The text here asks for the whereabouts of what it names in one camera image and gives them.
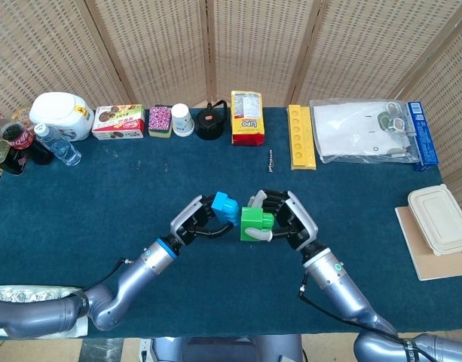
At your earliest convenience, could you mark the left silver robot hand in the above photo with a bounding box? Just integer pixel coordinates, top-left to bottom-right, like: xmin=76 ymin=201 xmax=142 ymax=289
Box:
xmin=170 ymin=195 xmax=235 ymax=246

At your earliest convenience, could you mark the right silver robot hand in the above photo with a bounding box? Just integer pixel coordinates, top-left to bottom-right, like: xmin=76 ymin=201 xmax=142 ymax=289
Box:
xmin=240 ymin=189 xmax=319 ymax=252

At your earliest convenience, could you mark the blue toy brick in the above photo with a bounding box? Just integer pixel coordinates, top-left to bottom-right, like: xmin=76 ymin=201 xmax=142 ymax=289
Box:
xmin=210 ymin=191 xmax=241 ymax=227

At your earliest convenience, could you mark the green toy brick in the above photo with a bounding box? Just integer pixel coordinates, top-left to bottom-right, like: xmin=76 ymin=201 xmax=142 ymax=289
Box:
xmin=240 ymin=206 xmax=275 ymax=242

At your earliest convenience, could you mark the yellow holed tray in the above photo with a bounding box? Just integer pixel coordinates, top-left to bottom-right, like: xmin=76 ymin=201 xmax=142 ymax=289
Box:
xmin=287 ymin=104 xmax=317 ymax=171

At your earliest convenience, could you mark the white paper cup stack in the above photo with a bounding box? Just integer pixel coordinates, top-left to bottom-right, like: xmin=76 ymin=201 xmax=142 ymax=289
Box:
xmin=170 ymin=103 xmax=196 ymax=137

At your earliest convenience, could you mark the pink yellow sponge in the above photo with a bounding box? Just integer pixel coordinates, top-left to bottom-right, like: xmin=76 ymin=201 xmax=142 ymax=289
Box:
xmin=147 ymin=105 xmax=173 ymax=138

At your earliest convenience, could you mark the clear plastic bag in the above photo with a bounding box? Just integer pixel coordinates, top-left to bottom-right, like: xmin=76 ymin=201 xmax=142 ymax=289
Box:
xmin=308 ymin=98 xmax=420 ymax=165

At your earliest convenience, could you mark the red yellow snack bag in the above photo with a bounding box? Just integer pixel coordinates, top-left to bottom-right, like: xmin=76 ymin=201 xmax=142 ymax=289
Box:
xmin=230 ymin=90 xmax=267 ymax=147

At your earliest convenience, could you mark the red white cookie box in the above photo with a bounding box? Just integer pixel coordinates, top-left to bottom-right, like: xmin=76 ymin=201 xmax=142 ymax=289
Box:
xmin=91 ymin=104 xmax=146 ymax=141

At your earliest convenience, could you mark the silver robot torso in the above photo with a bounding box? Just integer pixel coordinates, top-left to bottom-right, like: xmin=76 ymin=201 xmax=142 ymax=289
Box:
xmin=139 ymin=334 xmax=305 ymax=362

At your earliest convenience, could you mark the beige lunch box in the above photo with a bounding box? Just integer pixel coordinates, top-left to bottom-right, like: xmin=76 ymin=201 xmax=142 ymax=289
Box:
xmin=407 ymin=184 xmax=462 ymax=257

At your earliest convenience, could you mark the brown spiral notebook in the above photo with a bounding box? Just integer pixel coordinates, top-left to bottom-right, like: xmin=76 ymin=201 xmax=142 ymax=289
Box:
xmin=394 ymin=205 xmax=462 ymax=282

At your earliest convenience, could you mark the clear glass cup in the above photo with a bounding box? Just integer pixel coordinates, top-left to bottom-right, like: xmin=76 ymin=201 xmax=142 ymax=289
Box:
xmin=33 ymin=123 xmax=82 ymax=167

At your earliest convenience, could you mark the blue cardboard box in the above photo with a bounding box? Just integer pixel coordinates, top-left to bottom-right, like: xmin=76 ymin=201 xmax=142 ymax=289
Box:
xmin=405 ymin=100 xmax=441 ymax=173

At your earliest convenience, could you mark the white plastic wipes tub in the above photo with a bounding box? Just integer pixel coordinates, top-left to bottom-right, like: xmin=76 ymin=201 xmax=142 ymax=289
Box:
xmin=29 ymin=92 xmax=95 ymax=143

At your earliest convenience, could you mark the woven folding screen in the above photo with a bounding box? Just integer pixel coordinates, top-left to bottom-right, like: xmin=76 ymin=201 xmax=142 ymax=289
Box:
xmin=0 ymin=0 xmax=462 ymax=212

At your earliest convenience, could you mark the cola bottle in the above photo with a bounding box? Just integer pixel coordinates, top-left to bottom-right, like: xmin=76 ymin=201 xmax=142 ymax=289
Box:
xmin=0 ymin=122 xmax=54 ymax=166

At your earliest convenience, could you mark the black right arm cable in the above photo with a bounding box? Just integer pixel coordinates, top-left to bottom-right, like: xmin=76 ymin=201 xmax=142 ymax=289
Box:
xmin=297 ymin=271 xmax=439 ymax=362

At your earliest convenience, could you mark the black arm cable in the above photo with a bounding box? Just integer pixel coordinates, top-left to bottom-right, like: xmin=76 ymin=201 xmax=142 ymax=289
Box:
xmin=79 ymin=257 xmax=136 ymax=293
xmin=297 ymin=271 xmax=439 ymax=362

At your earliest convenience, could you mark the black lid with handle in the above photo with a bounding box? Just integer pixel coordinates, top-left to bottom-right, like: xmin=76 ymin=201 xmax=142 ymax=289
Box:
xmin=194 ymin=100 xmax=228 ymax=142

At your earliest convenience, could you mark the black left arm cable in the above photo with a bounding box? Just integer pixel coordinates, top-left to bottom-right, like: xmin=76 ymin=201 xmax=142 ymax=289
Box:
xmin=79 ymin=257 xmax=136 ymax=293

